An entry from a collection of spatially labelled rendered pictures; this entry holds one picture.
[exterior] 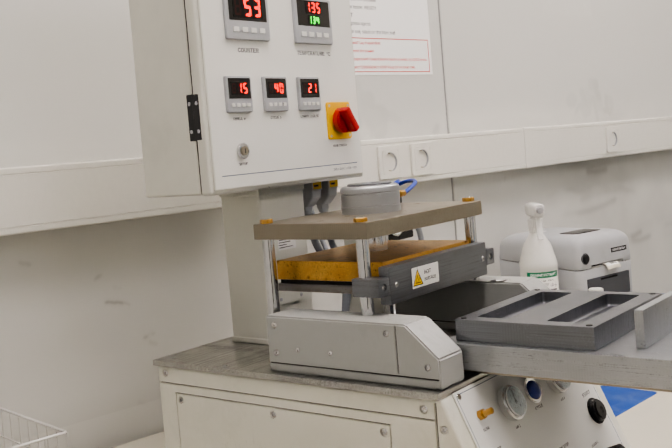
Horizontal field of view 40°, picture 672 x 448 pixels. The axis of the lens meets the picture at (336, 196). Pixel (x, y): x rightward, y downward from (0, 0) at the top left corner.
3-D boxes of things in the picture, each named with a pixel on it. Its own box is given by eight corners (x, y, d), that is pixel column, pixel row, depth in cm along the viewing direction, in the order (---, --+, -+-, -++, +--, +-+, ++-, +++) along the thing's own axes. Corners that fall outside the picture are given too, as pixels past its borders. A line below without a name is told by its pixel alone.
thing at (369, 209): (224, 293, 122) (215, 195, 121) (363, 259, 146) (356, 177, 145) (372, 300, 107) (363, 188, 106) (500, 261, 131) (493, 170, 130)
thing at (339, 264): (278, 290, 120) (272, 218, 119) (377, 265, 137) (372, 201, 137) (386, 295, 109) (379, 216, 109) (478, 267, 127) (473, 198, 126)
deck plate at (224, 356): (152, 365, 126) (152, 358, 126) (314, 316, 153) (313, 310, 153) (438, 401, 97) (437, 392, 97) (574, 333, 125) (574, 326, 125)
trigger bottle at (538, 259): (518, 316, 203) (510, 203, 202) (554, 312, 204) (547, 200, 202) (529, 323, 195) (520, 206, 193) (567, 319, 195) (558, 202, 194)
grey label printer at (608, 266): (499, 306, 216) (494, 234, 215) (553, 293, 228) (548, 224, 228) (586, 316, 197) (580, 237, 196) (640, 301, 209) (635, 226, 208)
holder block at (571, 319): (456, 340, 104) (454, 318, 104) (535, 307, 120) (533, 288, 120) (595, 351, 94) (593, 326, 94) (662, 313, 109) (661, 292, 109)
